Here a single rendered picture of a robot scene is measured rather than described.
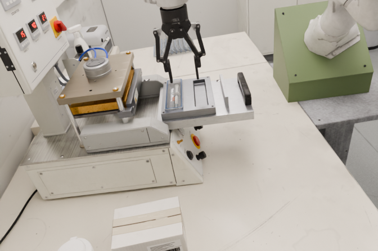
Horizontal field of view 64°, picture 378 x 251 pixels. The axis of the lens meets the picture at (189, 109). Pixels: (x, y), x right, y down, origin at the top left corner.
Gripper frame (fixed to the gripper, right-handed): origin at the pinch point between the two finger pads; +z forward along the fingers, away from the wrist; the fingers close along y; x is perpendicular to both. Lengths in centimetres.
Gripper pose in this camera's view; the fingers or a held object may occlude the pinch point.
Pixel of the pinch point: (183, 71)
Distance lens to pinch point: 94.5
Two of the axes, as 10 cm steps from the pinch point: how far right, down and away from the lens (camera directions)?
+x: -0.5, -5.6, 8.3
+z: 1.3, 8.2, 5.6
